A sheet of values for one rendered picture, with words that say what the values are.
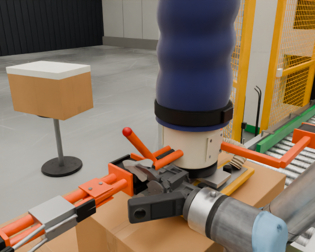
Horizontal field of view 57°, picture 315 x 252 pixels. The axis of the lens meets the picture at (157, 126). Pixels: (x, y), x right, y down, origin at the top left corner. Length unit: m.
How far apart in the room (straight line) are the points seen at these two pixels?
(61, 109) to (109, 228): 1.82
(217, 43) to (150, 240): 0.51
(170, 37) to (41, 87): 1.98
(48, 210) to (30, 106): 2.23
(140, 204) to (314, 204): 0.33
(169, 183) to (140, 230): 0.20
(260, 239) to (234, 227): 0.05
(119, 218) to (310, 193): 0.48
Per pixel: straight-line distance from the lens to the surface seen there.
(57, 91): 2.52
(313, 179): 0.61
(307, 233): 1.56
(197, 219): 0.58
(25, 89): 2.78
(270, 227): 0.54
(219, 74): 0.77
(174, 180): 0.64
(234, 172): 0.98
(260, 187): 1.01
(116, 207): 0.88
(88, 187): 0.67
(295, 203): 0.64
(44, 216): 0.61
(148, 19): 12.77
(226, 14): 0.75
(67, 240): 1.42
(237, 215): 0.55
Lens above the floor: 1.47
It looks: 21 degrees down
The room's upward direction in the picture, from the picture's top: straight up
